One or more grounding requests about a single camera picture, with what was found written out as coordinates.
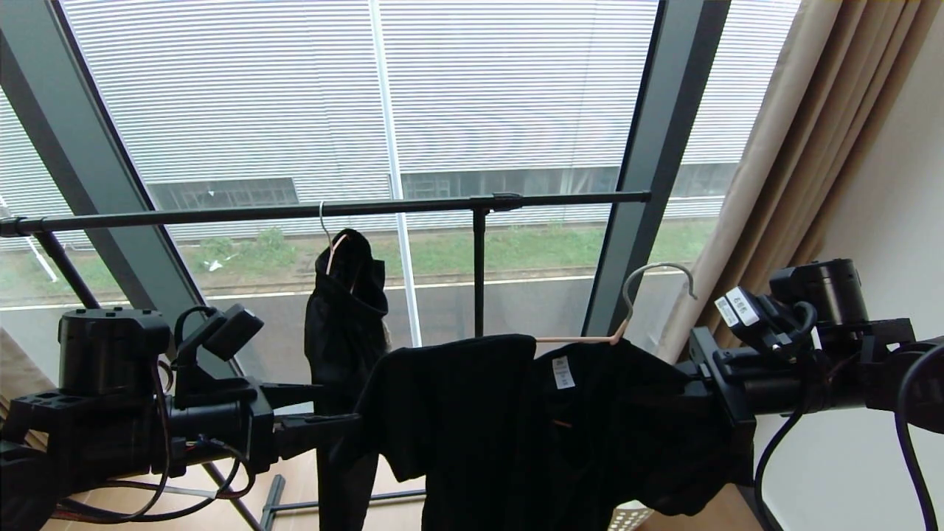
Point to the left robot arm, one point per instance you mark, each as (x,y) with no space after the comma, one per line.
(96,413)

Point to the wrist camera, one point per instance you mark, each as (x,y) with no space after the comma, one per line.
(759,317)
(232,328)

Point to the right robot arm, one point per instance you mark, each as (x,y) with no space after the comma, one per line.
(848,310)

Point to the beige curtain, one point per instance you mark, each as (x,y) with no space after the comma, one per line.
(811,147)
(22,369)

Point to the pink clothes hanger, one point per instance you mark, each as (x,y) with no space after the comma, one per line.
(332,247)
(627,310)

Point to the window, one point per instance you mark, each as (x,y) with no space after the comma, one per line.
(110,184)

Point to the black clothes rack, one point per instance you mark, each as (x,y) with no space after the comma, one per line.
(221,214)

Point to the white laundry basket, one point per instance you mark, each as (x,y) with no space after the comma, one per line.
(630,516)

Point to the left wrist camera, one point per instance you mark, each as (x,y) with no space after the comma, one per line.
(232,328)

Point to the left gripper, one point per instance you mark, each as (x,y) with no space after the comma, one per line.
(221,428)

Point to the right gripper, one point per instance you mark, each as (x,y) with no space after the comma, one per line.
(782,383)

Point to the thin black shorts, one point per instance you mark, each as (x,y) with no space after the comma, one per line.
(479,428)

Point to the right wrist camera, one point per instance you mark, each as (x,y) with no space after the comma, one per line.
(759,317)

